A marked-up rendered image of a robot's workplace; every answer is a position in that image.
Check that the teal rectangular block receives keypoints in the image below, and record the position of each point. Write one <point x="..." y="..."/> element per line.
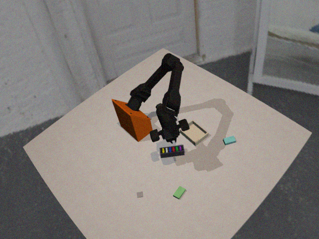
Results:
<point x="229" y="140"/>

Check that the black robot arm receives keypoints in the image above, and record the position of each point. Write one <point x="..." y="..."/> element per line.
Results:
<point x="172" y="98"/>

